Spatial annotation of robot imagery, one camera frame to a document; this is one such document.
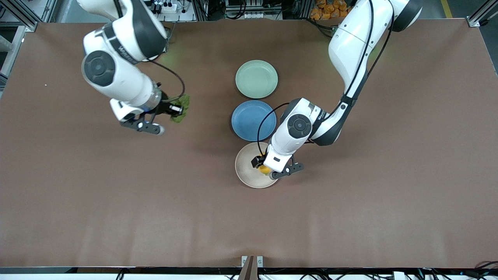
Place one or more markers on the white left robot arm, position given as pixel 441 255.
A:
pixel 350 46

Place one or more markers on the blue round plate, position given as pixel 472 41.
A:
pixel 247 120

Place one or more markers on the aluminium corner frame profile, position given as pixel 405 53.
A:
pixel 19 11
pixel 482 13

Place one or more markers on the white power strip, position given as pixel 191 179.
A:
pixel 167 6

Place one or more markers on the green round plate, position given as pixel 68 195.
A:
pixel 256 79

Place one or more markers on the green lettuce leaf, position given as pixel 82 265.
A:
pixel 184 103

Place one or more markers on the beige round plate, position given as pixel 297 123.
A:
pixel 247 171

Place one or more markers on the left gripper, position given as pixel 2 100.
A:
pixel 257 161

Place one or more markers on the grey aluminium side frame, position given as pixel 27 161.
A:
pixel 11 54

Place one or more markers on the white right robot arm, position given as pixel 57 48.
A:
pixel 128 81

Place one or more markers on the silver equipment rack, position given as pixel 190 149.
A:
pixel 253 7

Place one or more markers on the metal table edge bracket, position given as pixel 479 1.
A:
pixel 251 264

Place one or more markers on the yellow lemon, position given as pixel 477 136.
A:
pixel 265 170

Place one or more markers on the box of orange items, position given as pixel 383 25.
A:
pixel 330 9

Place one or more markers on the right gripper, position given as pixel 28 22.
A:
pixel 165 105

